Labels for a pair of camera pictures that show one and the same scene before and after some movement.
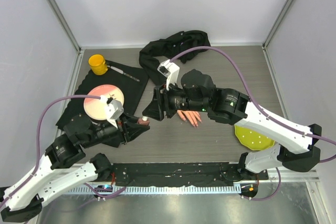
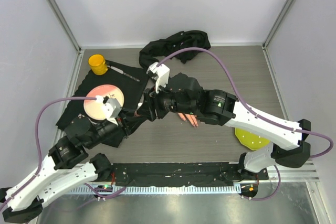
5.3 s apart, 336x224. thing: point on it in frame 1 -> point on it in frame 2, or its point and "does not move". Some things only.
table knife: (136, 79) does not move
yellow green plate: (252, 139) does not move
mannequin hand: (192, 115) does not move
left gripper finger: (136, 131) -> (134, 123)
